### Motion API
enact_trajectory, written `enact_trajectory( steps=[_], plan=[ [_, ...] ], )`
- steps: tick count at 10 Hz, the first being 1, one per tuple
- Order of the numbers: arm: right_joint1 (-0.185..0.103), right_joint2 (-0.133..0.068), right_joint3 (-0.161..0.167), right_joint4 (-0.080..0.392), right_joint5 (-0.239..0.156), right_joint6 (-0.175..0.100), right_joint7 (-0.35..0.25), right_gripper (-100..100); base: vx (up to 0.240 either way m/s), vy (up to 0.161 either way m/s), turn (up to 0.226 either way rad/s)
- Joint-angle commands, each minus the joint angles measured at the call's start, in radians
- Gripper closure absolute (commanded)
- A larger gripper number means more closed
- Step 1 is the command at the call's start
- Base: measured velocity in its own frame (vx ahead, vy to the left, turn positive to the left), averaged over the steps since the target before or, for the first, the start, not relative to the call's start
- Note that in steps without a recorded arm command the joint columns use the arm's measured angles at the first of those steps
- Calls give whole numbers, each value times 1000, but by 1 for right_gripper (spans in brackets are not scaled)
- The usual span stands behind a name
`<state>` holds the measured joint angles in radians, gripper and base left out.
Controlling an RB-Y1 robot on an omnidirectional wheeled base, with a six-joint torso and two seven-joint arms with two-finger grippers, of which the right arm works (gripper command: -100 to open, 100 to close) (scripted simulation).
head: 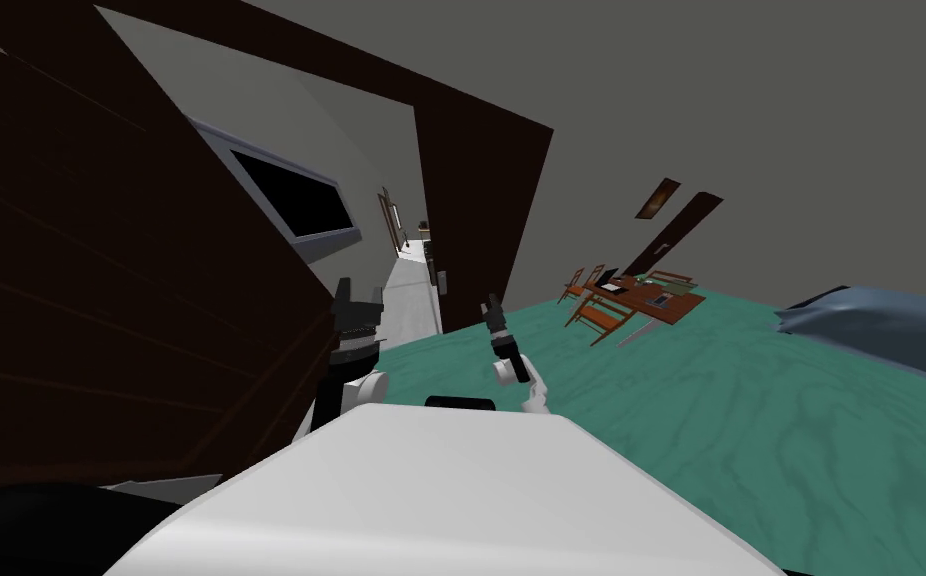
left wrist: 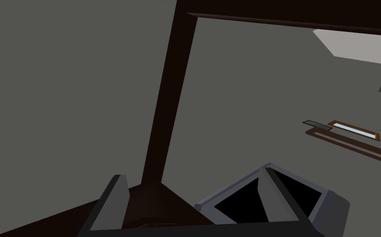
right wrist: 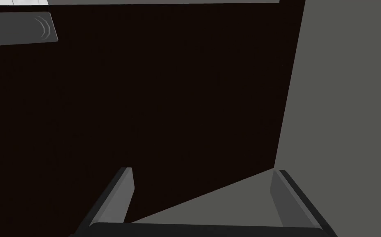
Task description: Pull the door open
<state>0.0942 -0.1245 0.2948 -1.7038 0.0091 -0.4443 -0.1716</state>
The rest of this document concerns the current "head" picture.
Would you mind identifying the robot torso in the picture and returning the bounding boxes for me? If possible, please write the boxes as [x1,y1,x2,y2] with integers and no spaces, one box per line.
[101,395,794,576]

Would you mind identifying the brown wooden table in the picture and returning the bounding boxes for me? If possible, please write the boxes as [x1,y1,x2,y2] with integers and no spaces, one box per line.
[590,270,708,349]

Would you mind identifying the orange wooden chair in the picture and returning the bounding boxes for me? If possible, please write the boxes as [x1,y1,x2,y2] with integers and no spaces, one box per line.
[556,263,607,307]
[563,291,637,349]

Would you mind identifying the grey framed dark window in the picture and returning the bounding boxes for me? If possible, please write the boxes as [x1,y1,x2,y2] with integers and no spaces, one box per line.
[187,116,362,267]

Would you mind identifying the brown framed wall picture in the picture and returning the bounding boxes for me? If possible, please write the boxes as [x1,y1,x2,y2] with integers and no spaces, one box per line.
[634,176,683,222]

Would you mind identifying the dark brown closed door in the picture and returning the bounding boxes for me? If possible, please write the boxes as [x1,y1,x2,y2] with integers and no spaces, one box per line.
[621,190,725,280]

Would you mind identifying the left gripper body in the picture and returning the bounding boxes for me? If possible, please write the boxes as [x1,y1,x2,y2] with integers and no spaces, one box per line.
[331,303,385,341]

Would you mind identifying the dark brown door leaf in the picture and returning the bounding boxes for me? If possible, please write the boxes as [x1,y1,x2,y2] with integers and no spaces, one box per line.
[0,0,346,499]

